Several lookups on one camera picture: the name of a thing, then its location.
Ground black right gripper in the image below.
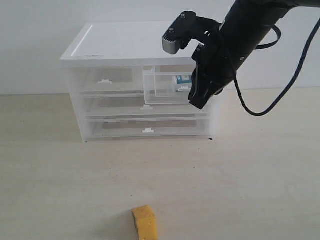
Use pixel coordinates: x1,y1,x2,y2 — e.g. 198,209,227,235
188,24,240,110

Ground white bottle with teal label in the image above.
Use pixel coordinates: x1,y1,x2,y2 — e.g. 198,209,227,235
172,75,192,92

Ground yellow sponge wedge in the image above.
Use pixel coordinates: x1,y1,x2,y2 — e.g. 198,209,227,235
131,205,159,240

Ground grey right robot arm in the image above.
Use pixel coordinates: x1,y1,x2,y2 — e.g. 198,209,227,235
188,0,293,110

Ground white plastic drawer cabinet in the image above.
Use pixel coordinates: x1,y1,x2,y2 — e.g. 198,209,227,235
60,22,221,142

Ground clear middle wide drawer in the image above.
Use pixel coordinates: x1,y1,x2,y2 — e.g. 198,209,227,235
82,95,217,117

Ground clear wide drawer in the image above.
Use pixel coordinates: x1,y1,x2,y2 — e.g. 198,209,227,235
87,117,214,139
82,95,217,117

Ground clear bottom wide drawer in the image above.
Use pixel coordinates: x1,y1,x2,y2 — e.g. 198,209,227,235
87,117,214,139

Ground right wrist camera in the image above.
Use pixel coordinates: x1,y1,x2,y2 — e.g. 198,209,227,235
162,11,221,55

